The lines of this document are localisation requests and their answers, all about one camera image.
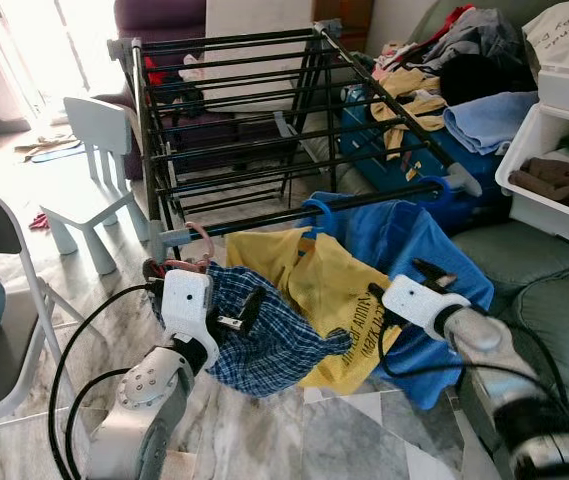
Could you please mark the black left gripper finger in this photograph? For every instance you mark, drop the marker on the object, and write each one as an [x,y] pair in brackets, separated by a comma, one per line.
[252,308]

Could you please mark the yellow printed t-shirt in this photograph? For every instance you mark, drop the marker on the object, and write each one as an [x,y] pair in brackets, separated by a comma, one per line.
[334,290]

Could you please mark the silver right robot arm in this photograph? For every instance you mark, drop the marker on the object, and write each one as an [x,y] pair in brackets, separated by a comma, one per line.
[484,350]

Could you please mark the pink plastic hanger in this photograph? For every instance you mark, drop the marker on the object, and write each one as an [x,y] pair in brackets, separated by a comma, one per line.
[204,235]

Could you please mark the blue plaid shirt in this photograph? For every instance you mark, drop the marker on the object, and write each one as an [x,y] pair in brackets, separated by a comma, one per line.
[274,350]

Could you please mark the green leather sofa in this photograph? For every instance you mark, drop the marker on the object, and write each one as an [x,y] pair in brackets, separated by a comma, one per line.
[524,270]

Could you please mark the blue suitcase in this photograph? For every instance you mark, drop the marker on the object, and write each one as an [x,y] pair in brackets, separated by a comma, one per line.
[464,190]

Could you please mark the black metal drying rack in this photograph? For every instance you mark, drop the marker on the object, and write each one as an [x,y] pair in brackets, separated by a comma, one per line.
[364,200]

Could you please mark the brown folded cloth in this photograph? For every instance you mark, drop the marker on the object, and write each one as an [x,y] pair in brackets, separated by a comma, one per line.
[554,185]

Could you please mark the light blue towel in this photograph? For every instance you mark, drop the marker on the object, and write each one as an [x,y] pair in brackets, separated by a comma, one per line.
[489,120]

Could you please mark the beige yellow garment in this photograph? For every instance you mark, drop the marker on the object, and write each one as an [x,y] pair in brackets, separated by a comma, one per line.
[414,100]

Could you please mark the white plastic storage bin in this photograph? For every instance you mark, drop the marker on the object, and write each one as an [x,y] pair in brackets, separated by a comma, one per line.
[534,135]

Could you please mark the white plastic child chair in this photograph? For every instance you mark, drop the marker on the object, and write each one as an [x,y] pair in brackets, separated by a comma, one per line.
[94,200]

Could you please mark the black cloth bundle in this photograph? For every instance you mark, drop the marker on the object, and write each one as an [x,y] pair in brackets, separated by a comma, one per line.
[474,80]

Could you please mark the small red floor item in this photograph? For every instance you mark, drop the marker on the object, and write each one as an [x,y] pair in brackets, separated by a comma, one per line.
[40,222]

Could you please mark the grey garment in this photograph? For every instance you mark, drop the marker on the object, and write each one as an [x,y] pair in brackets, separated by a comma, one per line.
[474,35]

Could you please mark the brown slipper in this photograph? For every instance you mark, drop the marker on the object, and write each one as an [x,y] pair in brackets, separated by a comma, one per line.
[49,148]

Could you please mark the red garment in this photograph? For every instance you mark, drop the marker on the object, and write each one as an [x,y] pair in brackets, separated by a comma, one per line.
[449,20]

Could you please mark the red hanging item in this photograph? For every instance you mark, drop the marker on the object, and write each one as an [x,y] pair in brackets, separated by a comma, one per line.
[154,70]

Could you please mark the white printed bag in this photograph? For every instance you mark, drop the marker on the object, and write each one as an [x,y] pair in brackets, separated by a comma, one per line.
[564,35]

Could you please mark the cream cushion panel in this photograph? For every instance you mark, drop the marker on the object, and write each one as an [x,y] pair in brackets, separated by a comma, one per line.
[254,15]

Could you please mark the purple armchair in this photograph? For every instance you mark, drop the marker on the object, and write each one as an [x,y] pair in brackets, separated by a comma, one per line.
[159,15]

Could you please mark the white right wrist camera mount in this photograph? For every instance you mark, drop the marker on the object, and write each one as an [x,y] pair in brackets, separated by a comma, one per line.
[414,300]

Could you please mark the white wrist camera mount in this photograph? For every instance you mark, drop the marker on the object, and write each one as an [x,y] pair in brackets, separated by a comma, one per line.
[186,300]
[414,300]

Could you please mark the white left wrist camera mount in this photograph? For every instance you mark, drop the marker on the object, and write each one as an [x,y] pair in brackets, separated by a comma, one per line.
[186,300]

